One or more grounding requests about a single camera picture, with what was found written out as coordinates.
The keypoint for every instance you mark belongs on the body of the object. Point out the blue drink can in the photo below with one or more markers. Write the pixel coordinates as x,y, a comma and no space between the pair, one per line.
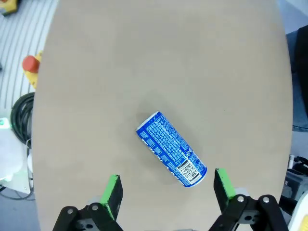
168,146

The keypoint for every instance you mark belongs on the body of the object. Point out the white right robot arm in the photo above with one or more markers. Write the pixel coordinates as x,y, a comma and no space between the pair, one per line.
10,156

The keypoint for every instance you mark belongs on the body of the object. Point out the red emergency stop button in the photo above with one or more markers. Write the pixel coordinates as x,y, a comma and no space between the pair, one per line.
30,63

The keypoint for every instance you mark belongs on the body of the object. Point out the black equipment case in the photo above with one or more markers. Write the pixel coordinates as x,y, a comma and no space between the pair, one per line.
297,178

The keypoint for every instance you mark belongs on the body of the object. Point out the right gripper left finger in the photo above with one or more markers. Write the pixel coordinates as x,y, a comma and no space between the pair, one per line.
113,192

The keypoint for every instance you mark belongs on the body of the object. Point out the yellow control box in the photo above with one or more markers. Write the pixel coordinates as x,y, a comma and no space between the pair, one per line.
8,6

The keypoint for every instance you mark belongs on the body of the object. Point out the person in black jacket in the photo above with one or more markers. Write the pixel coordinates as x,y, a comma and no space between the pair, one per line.
302,72

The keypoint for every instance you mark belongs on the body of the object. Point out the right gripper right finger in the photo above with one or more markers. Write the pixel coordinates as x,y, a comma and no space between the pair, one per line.
223,190

